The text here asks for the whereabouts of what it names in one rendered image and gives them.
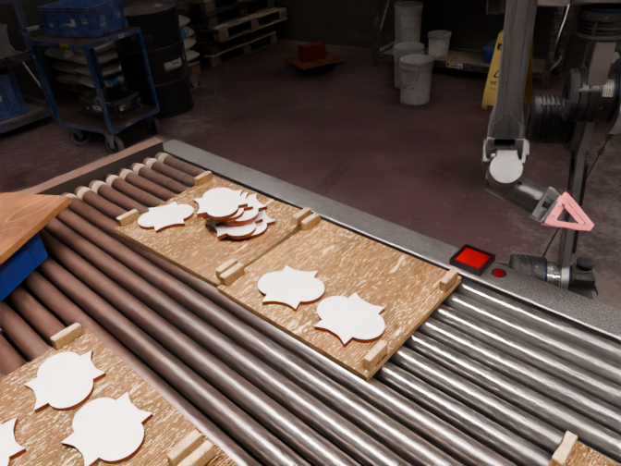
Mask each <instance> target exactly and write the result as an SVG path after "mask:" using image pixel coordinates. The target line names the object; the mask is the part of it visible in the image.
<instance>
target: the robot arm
mask: <svg viewBox="0 0 621 466"><path fill-rule="evenodd" d="M537 4H538V0H487V7H486V14H492V15H495V14H499V15H501V14H502V13H505V24H504V32H503V40H502V49H501V57H500V66H499V75H498V83H497V92H496V97H495V102H494V106H493V111H492V113H491V114H490V118H489V125H488V133H487V138H484V139H483V149H482V162H481V167H490V168H487V172H486V176H485V182H484V188H483V189H484V190H486V191H488V192H490V193H491V194H493V195H495V196H497V197H498V198H500V199H502V200H504V201H507V202H510V203H511V204H513V205H514V206H516V207H517V208H519V209H521V210H523V211H525V212H527V213H529V214H530V217H531V218H533V219H534V220H536V221H538V222H540V223H541V225H543V226H549V227H562V228H569V229H576V230H582V231H583V230H588V231H590V230H591V229H592V227H593V226H594V224H593V223H592V221H591V220H590V219H589V218H588V217H587V215H586V214H585V213H584V212H583V211H582V210H581V208H580V207H579V206H578V205H577V203H576V202H575V201H574V200H573V199H572V197H571V196H570V195H569V194H568V193H567V192H566V191H565V192H564V193H563V195H562V196H561V195H560V194H561V193H560V192H558V191H556V189H555V188H553V187H551V186H550V187H549V188H548V189H546V188H544V187H542V186H540V185H538V184H536V183H534V182H532V181H530V180H528V179H526V178H523V177H520V176H521V174H522V170H523V166H524V165H525V160H527V159H528V157H529V152H530V140H526V139H524V131H523V129H524V116H523V109H522V105H523V98H524V91H525V85H526V78H527V73H528V66H529V60H530V48H531V42H532V35H533V29H534V22H535V16H536V9H537ZM564 208H565V209H566V210H567V211H568V212H569V213H570V214H571V215H572V216H573V217H574V218H575V220H576V221H577V222H578V224H575V223H568V222H563V221H557V219H556V218H557V217H558V216H559V215H560V213H561V212H562V210H563V209H564ZM544 211H545V212H544Z"/></svg>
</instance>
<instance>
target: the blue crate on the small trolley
mask: <svg viewBox="0 0 621 466"><path fill-rule="evenodd" d="M122 5H123V4H122V1H121V0H60V1H56V2H53V3H50V4H46V5H43V6H37V7H38V9H39V10H38V11H39V12H40V13H39V14H40V15H41V19H42V21H43V23H42V24H43V25H44V27H45V29H44V32H45V35H46V36H49V37H62V38H92V39H99V38H102V37H104V36H106V35H109V34H111V33H114V32H116V31H121V30H123V29H125V28H126V27H127V26H128V20H127V19H126V17H125V15H126V14H125V13H124V9H125V8H123V6H122Z"/></svg>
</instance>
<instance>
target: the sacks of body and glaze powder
mask: <svg viewBox="0 0 621 466"><path fill-rule="evenodd" d="M178 16H179V28H180V31H181V34H182V37H183V42H184V46H185V51H186V56H187V60H188V65H189V74H190V77H194V76H196V75H199V74H201V66H200V61H199V60H197V59H195V58H196V57H198V56H199V55H200V54H199V53H197V52H195V51H192V50H189V48H190V47H192V46H193V45H194V44H195V43H196V40H194V39H192V38H189V37H190V36H191V35H192V34H193V33H194V30H193V29H192V28H190V27H188V26H185V25H187V24H188V23H189V22H190V18H187V17H185V16H181V15H178ZM115 47H116V45H115V42H110V43H106V44H103V45H100V46H97V47H94V49H95V53H96V55H97V59H98V62H99V66H100V69H101V71H102V75H103V81H104V84H105V87H110V88H117V89H123V90H126V89H127V86H126V84H125V83H124V76H123V72H122V69H121V66H120V62H119V58H118V55H117V51H116V50H115ZM44 53H45V55H47V56H50V57H52V58H56V59H58V60H56V61H55V63H54V64H53V65H52V67H53V68H54V69H57V70H59V71H60V72H59V73H58V74H57V76H56V77H55V80H56V81H58V82H57V84H58V87H59V90H60V92H61V95H62V96H63V97H66V98H67V97H69V96H72V95H75V94H79V98H80V97H81V96H84V95H86V94H88V93H91V92H94V91H95V88H94V84H93V81H92V78H91V73H90V70H89V66H88V63H87V60H86V57H85V54H84V51H83V50H77V49H67V48H57V47H49V48H48V49H47V50H46V51H45V52H44Z"/></svg>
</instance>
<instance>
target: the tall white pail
mask: <svg viewBox="0 0 621 466"><path fill-rule="evenodd" d="M422 11H423V3H422V2H418V1H406V2H399V3H396V4H395V15H396V44H397V43H404V42H417V43H419V42H420V28H421V15H422V13H423V12H422Z"/></svg>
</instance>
